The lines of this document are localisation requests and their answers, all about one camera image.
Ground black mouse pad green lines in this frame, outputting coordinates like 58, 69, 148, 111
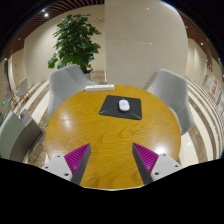
98, 94, 143, 121

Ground dark grey lounge chair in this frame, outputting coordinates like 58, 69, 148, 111
3, 90, 14, 106

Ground white cartoon-print computer mouse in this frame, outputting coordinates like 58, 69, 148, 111
118, 99, 131, 113

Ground grey shell chair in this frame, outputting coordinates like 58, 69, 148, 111
146, 68, 195, 136
47, 64, 93, 118

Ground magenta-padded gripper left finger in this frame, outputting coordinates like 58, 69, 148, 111
41, 143, 92, 185

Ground white lounge chair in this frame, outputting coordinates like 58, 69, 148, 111
14, 77, 29, 101

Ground white power strip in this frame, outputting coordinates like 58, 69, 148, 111
83, 83, 116, 92

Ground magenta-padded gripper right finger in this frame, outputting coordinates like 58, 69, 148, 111
132, 143, 183, 186

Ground large green potted plant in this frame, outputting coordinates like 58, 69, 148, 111
47, 13, 102, 74

